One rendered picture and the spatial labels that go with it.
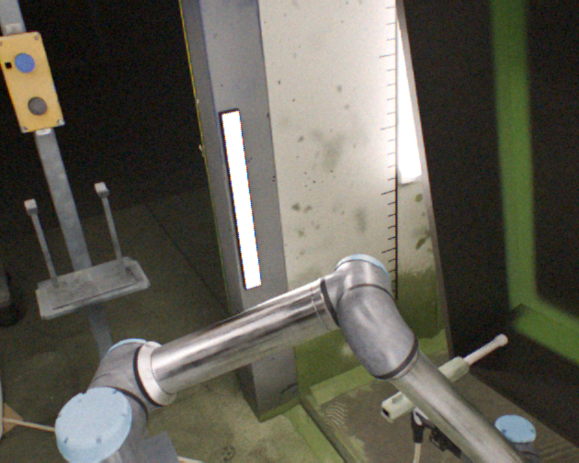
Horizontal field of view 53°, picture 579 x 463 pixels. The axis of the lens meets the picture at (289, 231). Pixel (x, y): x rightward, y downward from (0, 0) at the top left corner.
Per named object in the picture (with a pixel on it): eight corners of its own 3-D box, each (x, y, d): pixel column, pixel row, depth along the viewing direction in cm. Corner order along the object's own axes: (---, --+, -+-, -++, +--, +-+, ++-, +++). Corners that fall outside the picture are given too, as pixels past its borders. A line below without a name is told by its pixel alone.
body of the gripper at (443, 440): (425, 439, 164) (459, 468, 155) (426, 417, 160) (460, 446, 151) (445, 425, 167) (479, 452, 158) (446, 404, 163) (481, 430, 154)
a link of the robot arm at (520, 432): (546, 446, 131) (538, 484, 137) (529, 409, 141) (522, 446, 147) (504, 446, 132) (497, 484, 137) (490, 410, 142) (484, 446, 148)
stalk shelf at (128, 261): (131, 258, 202) (130, 254, 202) (148, 287, 184) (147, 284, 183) (38, 287, 191) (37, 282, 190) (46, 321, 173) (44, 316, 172)
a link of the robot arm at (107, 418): (62, 503, 119) (37, 442, 111) (90, 439, 134) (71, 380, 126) (134, 502, 118) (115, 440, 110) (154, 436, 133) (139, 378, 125)
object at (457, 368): (392, 466, 168) (391, 408, 157) (381, 455, 171) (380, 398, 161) (505, 389, 189) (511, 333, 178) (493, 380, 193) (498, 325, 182)
